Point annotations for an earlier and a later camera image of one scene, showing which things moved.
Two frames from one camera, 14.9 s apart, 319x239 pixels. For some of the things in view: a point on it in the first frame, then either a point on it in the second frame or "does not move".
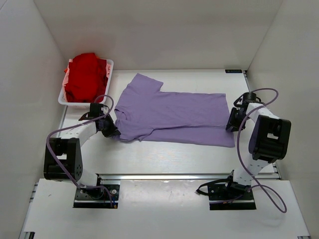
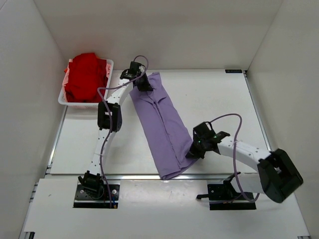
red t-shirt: x=86 y=79 does not move
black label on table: x=234 y=71 does not move
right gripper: x=236 y=126 to x=193 y=154
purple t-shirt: x=143 y=113 to x=168 y=137
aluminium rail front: x=160 y=177 does not move
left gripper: x=113 y=131 to x=146 y=87
